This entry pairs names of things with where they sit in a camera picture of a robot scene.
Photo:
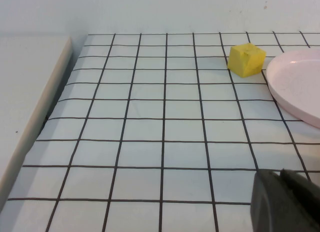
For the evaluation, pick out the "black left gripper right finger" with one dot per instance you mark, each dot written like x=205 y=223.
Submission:
x=305 y=197

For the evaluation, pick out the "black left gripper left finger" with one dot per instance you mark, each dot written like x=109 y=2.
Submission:
x=267 y=204

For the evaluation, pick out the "white side board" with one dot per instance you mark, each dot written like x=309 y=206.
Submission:
x=27 y=97

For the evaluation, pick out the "pink round plate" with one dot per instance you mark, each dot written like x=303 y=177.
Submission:
x=295 y=84

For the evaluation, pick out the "white black-grid tablecloth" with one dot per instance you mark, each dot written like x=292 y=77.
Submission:
x=155 y=132

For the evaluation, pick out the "yellow foam cube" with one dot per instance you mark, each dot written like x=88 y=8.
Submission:
x=246 y=60

